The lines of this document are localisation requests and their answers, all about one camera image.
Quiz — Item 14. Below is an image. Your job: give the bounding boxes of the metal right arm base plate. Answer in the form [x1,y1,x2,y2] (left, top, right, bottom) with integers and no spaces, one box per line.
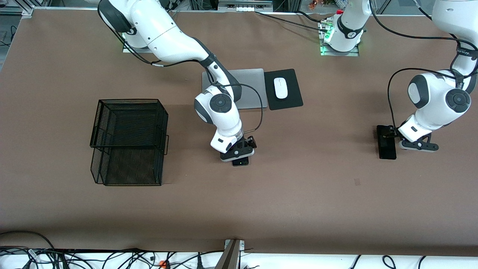
[122,39,154,53]

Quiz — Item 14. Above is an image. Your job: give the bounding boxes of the black mouse pad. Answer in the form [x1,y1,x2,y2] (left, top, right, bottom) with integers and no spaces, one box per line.
[264,68,304,111]

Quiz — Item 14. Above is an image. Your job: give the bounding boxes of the tangled black floor cables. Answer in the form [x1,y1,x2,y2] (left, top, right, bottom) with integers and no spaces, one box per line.
[0,247,224,269]

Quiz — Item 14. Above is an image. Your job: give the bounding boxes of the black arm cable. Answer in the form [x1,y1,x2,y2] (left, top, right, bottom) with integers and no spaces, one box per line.
[97,0,264,134]
[368,0,478,129]

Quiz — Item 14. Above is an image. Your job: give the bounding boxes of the white computer mouse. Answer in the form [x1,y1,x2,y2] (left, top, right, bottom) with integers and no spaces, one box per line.
[274,77,288,99]

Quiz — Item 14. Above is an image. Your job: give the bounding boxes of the tall black slab phone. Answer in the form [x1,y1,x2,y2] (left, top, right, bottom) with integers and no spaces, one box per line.
[376,125,397,160]

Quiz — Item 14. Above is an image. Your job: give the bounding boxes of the white power strip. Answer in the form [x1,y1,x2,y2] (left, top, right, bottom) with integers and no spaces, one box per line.
[218,0,274,12]

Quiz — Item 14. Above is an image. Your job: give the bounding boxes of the black looped floor cable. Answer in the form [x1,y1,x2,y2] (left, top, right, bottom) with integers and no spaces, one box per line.
[0,231,56,269]

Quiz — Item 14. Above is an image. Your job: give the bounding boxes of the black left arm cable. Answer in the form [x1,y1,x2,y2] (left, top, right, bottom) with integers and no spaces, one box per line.
[368,0,478,129]

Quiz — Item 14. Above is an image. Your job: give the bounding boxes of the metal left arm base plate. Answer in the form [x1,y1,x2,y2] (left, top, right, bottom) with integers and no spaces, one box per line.
[319,21,360,57]

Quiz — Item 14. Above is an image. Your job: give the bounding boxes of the grey closed laptop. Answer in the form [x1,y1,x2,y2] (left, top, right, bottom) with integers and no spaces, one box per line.
[202,68,268,110]

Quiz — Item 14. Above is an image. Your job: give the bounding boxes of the long black table cable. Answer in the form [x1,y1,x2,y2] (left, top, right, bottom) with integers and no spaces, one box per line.
[255,10,329,32]

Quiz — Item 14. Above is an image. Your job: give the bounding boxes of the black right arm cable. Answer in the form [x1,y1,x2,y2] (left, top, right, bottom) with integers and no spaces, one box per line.
[97,0,264,134]

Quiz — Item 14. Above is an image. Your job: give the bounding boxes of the black wire mesh basket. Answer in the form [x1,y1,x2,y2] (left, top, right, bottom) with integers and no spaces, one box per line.
[90,99,170,186]

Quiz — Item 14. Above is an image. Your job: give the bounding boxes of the short black table cable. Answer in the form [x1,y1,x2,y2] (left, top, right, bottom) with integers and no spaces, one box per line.
[297,10,323,23]

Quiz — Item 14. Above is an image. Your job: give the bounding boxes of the aluminium camera mount post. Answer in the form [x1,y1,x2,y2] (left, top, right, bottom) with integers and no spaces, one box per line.
[215,239,245,269]

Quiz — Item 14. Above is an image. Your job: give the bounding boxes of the aluminium frame rail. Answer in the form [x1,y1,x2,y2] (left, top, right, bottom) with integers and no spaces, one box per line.
[0,0,35,17]

